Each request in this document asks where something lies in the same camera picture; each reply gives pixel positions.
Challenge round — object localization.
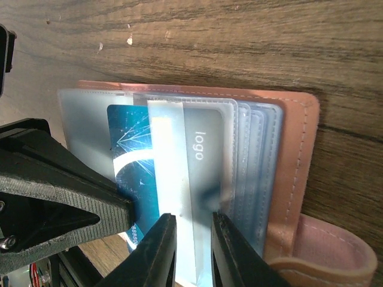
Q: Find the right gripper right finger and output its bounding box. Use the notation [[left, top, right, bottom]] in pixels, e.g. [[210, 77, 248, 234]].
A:
[[211, 212, 290, 286]]

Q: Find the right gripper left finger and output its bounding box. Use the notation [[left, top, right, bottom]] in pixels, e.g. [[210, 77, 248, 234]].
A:
[[97, 213, 177, 287]]

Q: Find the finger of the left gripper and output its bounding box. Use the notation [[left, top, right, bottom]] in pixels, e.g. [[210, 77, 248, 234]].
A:
[[1, 118, 134, 274]]

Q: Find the blue card in holder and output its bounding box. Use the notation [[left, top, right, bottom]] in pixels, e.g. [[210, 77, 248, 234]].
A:
[[107, 105, 159, 252]]

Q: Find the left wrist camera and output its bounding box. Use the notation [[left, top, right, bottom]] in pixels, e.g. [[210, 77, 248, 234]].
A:
[[0, 25, 17, 95]]

